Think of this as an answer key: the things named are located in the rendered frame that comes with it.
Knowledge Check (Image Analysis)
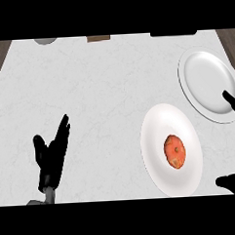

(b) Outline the white glossy plate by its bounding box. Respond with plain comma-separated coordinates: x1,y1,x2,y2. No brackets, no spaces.
138,100,206,200

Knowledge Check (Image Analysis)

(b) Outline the grey round object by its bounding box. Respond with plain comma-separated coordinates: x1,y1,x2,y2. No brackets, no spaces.
33,37,59,47

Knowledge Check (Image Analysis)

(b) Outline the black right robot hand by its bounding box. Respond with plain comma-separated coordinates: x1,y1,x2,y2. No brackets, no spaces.
210,89,235,196

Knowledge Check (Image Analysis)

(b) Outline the white rimmed plate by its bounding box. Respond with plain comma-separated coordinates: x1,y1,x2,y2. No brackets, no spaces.
176,44,235,127

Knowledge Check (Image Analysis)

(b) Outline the brown wooden block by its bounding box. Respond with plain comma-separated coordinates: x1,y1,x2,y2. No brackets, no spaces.
86,34,111,44

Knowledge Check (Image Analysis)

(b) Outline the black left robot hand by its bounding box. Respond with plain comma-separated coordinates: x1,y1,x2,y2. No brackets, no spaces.
30,113,75,194

